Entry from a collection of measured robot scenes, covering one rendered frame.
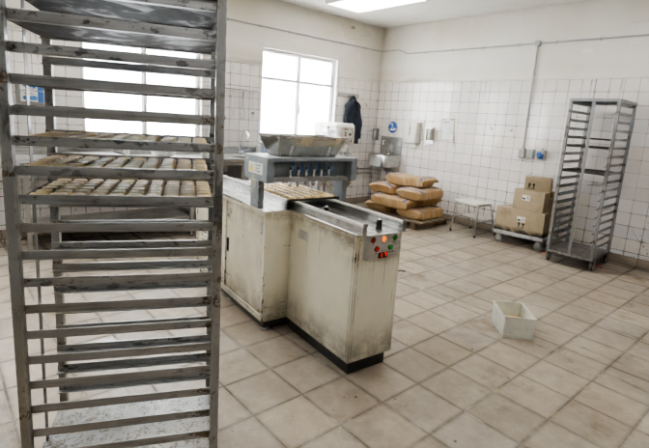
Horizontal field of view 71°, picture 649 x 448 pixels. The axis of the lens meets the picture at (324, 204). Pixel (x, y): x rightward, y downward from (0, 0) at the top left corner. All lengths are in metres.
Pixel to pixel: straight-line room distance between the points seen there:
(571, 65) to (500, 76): 0.91
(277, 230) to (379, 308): 0.82
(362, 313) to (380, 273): 0.25
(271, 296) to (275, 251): 0.31
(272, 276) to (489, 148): 4.53
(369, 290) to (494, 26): 5.13
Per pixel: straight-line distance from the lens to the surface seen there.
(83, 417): 2.33
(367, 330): 2.72
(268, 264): 3.00
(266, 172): 2.86
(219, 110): 1.54
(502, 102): 6.83
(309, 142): 3.04
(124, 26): 1.60
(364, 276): 2.56
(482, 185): 6.94
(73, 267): 2.15
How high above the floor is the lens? 1.45
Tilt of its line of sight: 11 degrees down
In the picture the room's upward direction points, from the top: 4 degrees clockwise
